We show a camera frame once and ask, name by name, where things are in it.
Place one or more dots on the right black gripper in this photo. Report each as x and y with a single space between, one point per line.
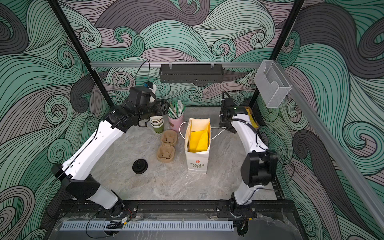
222 124

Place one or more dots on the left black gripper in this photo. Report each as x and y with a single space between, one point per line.
162 110

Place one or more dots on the white paper takeout bag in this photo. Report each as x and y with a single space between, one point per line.
197 162

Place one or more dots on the yellow paper napkin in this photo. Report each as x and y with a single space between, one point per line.
199 138

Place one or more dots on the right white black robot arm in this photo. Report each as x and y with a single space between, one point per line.
260 164

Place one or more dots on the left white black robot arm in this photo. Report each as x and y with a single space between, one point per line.
75 173

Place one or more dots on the stack of green paper cups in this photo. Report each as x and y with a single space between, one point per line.
157 122

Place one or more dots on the yellow napkin stack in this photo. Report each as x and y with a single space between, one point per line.
251 116

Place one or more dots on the pink cup holder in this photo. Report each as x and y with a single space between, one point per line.
176 123

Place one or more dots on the brown pulp cup carrier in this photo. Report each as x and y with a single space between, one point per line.
166 151

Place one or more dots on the stack of black cup lids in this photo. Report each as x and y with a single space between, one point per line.
140 166

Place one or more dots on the aluminium rail back wall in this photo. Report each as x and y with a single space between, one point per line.
136 64

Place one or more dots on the aluminium rail wall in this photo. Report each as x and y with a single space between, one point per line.
367 194
136 64

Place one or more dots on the black wall-mounted tray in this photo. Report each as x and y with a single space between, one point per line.
191 74

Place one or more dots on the clear acrylic wall holder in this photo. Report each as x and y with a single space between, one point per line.
272 83

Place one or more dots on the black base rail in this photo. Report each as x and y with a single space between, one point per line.
222 209

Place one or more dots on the white slotted cable duct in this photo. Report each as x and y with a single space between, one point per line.
149 226

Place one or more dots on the aluminium rail right wall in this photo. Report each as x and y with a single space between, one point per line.
367 194

